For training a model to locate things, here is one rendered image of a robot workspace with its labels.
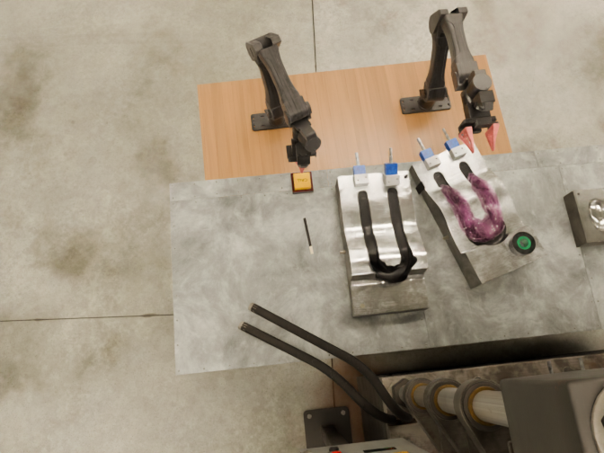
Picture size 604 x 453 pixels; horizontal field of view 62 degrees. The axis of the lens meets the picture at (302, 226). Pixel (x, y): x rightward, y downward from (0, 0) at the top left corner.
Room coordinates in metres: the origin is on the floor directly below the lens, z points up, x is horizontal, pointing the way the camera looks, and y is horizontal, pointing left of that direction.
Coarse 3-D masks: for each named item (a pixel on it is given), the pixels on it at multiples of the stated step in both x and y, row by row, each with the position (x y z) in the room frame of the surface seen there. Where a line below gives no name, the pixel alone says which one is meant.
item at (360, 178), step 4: (356, 156) 0.78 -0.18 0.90; (356, 160) 0.77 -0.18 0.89; (352, 168) 0.74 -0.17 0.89; (356, 168) 0.73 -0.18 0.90; (360, 168) 0.73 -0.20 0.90; (364, 168) 0.74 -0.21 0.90; (356, 172) 0.72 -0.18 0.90; (360, 172) 0.72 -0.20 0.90; (364, 172) 0.72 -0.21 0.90; (356, 176) 0.70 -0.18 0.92; (360, 176) 0.70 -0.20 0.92; (364, 176) 0.70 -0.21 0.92; (368, 176) 0.70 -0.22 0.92; (356, 180) 0.68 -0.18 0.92; (360, 180) 0.68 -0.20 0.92; (364, 180) 0.69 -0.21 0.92; (368, 180) 0.69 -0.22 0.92; (356, 184) 0.67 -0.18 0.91; (360, 184) 0.67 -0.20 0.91; (364, 184) 0.67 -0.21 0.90; (368, 184) 0.68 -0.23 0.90
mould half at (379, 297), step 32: (352, 192) 0.64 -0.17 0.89; (384, 192) 0.65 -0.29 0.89; (352, 224) 0.53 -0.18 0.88; (384, 224) 0.54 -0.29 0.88; (416, 224) 0.54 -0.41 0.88; (352, 256) 0.40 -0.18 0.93; (384, 256) 0.41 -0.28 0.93; (416, 256) 0.41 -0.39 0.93; (352, 288) 0.30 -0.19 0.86; (384, 288) 0.31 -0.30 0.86; (416, 288) 0.32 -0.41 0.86
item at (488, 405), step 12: (396, 384) 0.00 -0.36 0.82; (396, 396) -0.04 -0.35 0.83; (420, 396) -0.03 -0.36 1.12; (444, 396) -0.02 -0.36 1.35; (480, 396) -0.01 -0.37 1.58; (492, 396) -0.01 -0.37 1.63; (444, 408) -0.05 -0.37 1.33; (480, 408) -0.04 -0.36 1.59; (492, 408) -0.03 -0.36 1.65; (504, 408) -0.03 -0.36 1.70; (492, 420) -0.05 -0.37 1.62; (504, 420) -0.05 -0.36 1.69
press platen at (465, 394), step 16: (464, 384) 0.01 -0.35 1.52; (480, 384) 0.01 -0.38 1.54; (496, 384) 0.01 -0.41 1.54; (464, 400) -0.02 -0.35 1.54; (464, 416) -0.05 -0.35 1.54; (480, 432) -0.08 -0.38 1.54; (496, 432) -0.08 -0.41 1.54; (480, 448) -0.11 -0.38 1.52; (496, 448) -0.11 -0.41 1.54; (512, 448) -0.11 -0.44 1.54
